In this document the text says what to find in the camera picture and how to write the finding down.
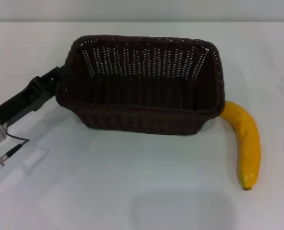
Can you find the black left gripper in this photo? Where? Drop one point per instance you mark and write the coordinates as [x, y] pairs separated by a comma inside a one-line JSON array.
[[19, 103]]

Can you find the black woven rectangular basket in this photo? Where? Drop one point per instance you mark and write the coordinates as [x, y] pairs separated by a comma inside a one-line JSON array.
[[132, 119]]

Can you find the yellow banana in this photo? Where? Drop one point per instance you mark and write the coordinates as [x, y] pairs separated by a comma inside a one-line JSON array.
[[249, 139]]

